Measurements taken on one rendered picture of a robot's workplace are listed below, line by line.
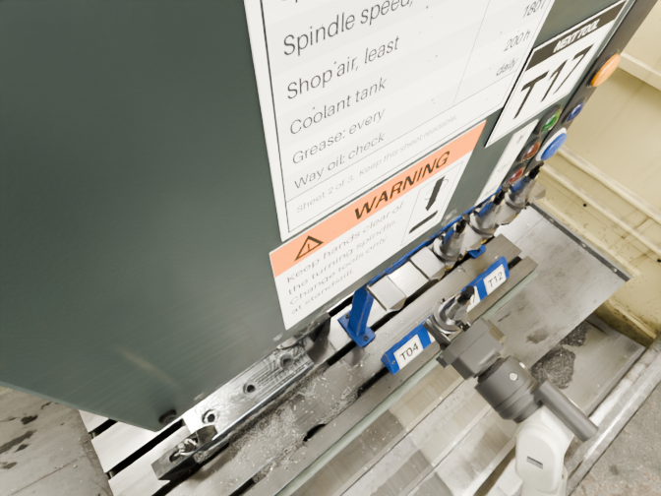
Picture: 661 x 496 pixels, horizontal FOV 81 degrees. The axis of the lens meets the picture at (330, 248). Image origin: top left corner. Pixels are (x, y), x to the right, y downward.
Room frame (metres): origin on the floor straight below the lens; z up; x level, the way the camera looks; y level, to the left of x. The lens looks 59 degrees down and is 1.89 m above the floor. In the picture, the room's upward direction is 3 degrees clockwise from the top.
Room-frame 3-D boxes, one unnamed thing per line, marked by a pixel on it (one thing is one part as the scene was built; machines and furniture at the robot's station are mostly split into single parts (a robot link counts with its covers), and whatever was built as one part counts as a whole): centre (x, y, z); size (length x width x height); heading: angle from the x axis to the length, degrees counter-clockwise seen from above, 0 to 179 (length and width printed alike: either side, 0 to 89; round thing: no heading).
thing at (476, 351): (0.20, -0.29, 1.19); 0.13 x 0.12 x 0.10; 130
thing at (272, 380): (0.23, 0.21, 0.97); 0.29 x 0.23 x 0.05; 130
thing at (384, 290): (0.31, -0.11, 1.21); 0.07 x 0.05 x 0.01; 40
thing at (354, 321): (0.35, -0.08, 1.05); 0.10 x 0.05 x 0.30; 40
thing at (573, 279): (0.67, -0.35, 0.75); 0.89 x 0.70 x 0.26; 40
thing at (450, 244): (0.42, -0.24, 1.26); 0.04 x 0.04 x 0.07
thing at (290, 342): (0.31, 0.05, 0.97); 0.13 x 0.03 x 0.15; 130
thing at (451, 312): (0.27, -0.22, 1.26); 0.04 x 0.04 x 0.07
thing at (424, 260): (0.38, -0.20, 1.21); 0.07 x 0.05 x 0.01; 40
